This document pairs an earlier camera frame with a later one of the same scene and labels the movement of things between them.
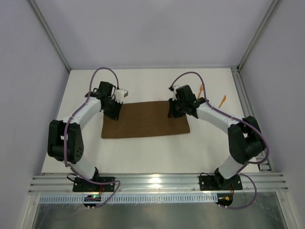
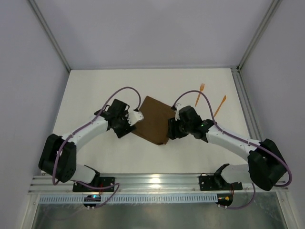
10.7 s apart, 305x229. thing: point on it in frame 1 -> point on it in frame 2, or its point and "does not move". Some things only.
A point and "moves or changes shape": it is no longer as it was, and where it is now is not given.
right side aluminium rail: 263,161 does not move
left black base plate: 80,184 does not move
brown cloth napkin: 143,118 moves or changes shape
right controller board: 225,199 does not move
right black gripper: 176,108 -> 173,131
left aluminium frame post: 49,32 does not move
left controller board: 91,198 does not move
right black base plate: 208,182 does not move
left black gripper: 112,107 -> 126,130
